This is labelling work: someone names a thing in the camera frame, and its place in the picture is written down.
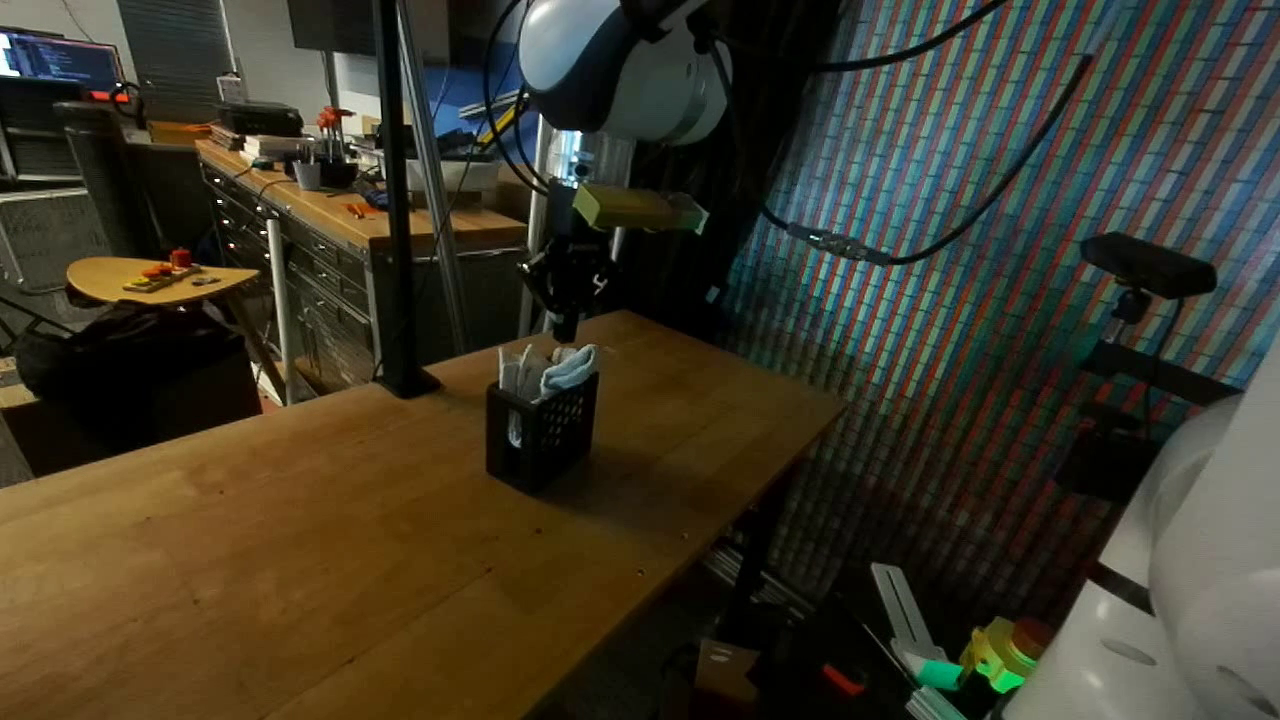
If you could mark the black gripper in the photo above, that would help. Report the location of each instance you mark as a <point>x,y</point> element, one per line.
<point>567,278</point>

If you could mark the white towel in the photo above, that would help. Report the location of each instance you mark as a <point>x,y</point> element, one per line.
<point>532,373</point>

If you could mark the black perforated box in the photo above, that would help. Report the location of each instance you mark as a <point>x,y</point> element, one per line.
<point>532,443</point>

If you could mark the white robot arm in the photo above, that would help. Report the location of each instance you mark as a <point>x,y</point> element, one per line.
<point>923,186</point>

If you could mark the black vertical pole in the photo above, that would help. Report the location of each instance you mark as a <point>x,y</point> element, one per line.
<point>401,371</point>

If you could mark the wooden workbench with drawers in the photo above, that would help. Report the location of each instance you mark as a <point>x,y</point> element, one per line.
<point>327,266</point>

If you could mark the round wooden stool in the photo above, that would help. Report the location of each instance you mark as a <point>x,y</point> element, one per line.
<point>155,281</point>

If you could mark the colourful toy pile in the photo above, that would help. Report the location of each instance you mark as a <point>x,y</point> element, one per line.
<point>997,653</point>

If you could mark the yellow green wrist camera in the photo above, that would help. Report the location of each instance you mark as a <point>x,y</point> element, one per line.
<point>607,205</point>

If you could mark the black camera on stand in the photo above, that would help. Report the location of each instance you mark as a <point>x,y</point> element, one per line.
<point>1151,266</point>

